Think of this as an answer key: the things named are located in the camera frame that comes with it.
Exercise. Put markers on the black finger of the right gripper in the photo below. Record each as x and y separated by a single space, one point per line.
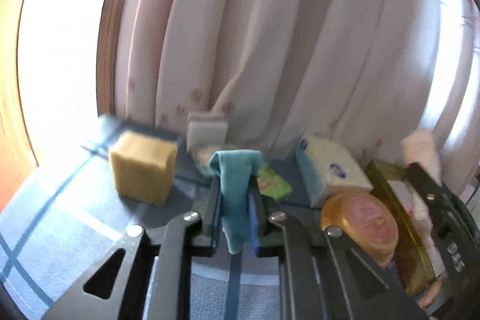
456 236

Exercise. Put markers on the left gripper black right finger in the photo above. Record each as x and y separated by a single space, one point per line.
323 274

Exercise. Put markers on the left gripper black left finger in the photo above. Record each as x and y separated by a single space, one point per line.
146 273

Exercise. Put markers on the teal microfiber cloth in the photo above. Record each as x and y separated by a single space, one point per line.
235 168

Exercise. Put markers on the yellow sponge block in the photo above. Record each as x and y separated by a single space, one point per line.
143 167

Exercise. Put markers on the white gauze roll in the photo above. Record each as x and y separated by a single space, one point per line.
420 147

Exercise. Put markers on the white sponge with black stripe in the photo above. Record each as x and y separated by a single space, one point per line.
205 128

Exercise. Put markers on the clear bag of cotton pads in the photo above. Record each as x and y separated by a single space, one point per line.
201 156

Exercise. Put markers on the gold storage box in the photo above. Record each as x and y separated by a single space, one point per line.
416 256

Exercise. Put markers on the round amber jar pink lid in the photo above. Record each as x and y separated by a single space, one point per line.
366 220

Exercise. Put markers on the green wipes packet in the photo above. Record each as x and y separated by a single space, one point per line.
271 184

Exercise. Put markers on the tissue pack, blue and yellow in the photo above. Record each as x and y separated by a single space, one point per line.
328 168

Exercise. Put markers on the blue plaid tablecloth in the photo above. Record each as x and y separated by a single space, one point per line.
67 214

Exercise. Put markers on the wooden door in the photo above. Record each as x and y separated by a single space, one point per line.
17 157

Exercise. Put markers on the pink floral curtain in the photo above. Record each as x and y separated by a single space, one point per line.
366 73

